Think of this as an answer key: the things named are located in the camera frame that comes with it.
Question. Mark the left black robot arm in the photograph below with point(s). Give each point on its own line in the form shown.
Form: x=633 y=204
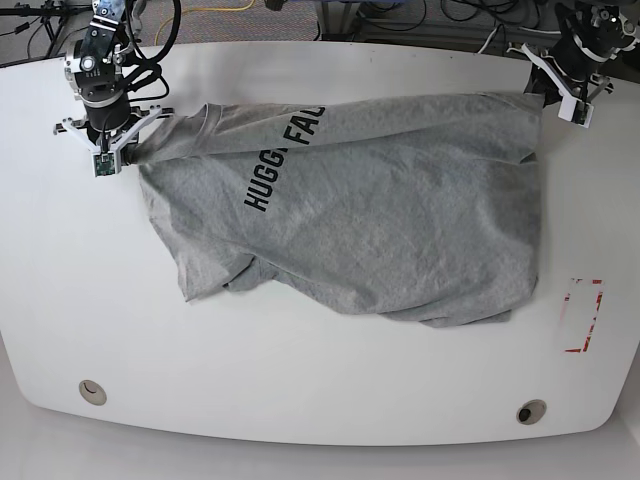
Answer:
x=613 y=22

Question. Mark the left table cable grommet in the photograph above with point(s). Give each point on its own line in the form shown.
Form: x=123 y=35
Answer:
x=92 y=393

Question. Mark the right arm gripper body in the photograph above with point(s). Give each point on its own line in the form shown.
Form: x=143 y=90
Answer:
x=121 y=139

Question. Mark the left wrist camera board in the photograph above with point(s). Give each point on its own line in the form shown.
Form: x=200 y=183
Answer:
x=576 y=111

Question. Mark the right table cable grommet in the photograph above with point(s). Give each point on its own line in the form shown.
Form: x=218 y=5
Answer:
x=531 y=412

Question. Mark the grey HUGO T-shirt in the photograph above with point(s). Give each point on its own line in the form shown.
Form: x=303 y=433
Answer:
x=417 y=208

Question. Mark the table cable grommet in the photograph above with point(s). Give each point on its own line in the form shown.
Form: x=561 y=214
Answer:
x=92 y=393
x=531 y=412

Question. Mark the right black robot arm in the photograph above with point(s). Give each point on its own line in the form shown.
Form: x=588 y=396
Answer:
x=117 y=84

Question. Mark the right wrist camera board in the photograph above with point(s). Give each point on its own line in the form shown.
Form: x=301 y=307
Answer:
x=106 y=163

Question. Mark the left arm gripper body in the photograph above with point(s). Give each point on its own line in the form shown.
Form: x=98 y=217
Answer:
x=573 y=66

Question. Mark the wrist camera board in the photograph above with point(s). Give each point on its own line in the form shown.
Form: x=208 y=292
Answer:
x=576 y=111
x=106 y=163

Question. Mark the red tape rectangle marking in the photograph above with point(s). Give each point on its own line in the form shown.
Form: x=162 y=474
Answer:
x=579 y=314

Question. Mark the aluminium frame rail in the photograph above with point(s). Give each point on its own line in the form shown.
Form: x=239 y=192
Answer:
x=336 y=18

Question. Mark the black tripod stand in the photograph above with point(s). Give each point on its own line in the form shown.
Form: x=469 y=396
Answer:
x=49 y=17

